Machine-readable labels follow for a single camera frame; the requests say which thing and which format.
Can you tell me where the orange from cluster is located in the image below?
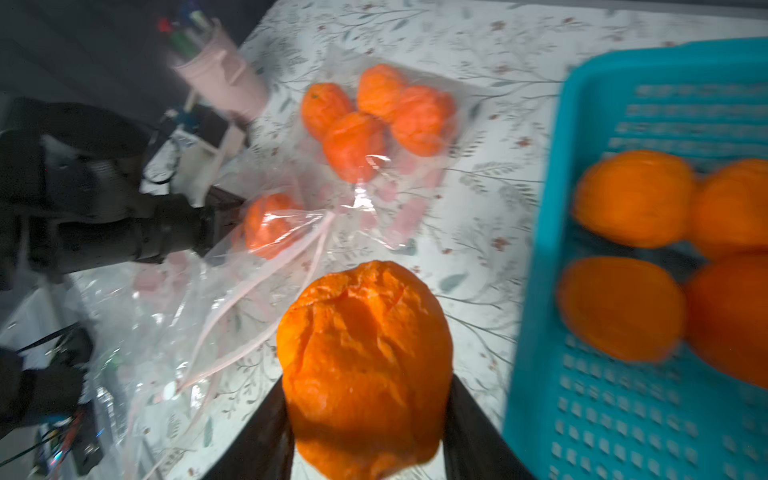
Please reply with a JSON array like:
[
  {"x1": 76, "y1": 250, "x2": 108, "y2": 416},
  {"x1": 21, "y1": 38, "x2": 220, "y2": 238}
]
[{"x1": 277, "y1": 261, "x2": 453, "y2": 479}]

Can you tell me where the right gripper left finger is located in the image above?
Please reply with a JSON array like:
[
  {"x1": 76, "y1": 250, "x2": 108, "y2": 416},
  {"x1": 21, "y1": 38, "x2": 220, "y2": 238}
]
[{"x1": 202, "y1": 377, "x2": 295, "y2": 480}]

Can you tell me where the clear pink-dotted zip-top bag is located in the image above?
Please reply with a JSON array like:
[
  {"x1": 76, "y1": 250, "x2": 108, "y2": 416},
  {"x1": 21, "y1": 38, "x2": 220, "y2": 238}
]
[{"x1": 71, "y1": 173, "x2": 334, "y2": 479}]

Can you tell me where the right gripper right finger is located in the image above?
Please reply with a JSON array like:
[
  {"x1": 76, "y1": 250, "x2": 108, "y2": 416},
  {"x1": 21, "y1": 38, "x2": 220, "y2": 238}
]
[{"x1": 442, "y1": 375, "x2": 534, "y2": 480}]

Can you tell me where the pink pen cup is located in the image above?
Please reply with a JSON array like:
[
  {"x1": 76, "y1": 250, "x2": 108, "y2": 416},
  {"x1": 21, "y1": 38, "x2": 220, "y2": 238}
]
[{"x1": 155, "y1": 1, "x2": 268, "y2": 123}]

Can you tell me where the extra orange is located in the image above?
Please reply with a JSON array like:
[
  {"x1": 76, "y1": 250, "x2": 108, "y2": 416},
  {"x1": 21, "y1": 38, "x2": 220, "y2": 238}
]
[{"x1": 684, "y1": 253, "x2": 767, "y2": 389}]

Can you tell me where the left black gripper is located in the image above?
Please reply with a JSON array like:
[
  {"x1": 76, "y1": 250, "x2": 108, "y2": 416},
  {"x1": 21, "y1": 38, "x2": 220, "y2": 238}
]
[{"x1": 1, "y1": 98, "x2": 245, "y2": 288}]

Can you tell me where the teal plastic basket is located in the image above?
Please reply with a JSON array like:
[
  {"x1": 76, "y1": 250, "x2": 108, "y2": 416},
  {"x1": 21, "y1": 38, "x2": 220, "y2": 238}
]
[{"x1": 503, "y1": 38, "x2": 767, "y2": 479}]

